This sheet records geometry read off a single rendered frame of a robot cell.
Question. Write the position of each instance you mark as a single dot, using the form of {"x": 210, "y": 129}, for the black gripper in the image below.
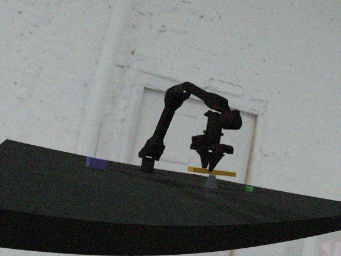
{"x": 218, "y": 150}

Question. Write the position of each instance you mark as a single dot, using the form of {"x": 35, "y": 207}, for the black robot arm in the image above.
{"x": 174, "y": 98}

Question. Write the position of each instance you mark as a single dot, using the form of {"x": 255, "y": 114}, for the green rectangular block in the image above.
{"x": 249, "y": 189}

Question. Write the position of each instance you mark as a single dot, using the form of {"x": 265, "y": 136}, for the yellow bar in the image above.
{"x": 215, "y": 172}

